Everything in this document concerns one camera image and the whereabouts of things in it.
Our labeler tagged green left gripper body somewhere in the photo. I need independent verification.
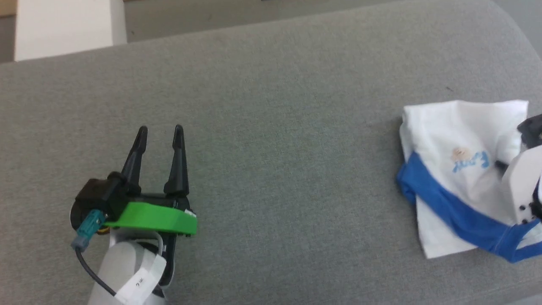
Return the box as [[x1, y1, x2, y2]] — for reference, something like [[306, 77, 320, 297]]
[[103, 193, 198, 237]]

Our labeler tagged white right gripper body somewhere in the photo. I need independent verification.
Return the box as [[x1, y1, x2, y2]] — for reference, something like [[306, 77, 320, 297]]
[[501, 146, 542, 225]]

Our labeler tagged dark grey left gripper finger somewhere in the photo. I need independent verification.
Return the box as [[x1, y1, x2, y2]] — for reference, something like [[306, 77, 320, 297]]
[[120, 125, 149, 195], [163, 124, 190, 197]]

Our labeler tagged white and blue garment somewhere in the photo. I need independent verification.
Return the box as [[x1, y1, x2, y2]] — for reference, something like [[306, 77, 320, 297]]
[[396, 99, 542, 263]]

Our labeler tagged grey fabric sofa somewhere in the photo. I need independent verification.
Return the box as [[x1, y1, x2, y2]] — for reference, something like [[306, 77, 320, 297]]
[[0, 0, 542, 305]]

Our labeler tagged white rectangular box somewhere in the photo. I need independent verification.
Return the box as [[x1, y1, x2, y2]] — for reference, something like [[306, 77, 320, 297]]
[[14, 0, 128, 62]]

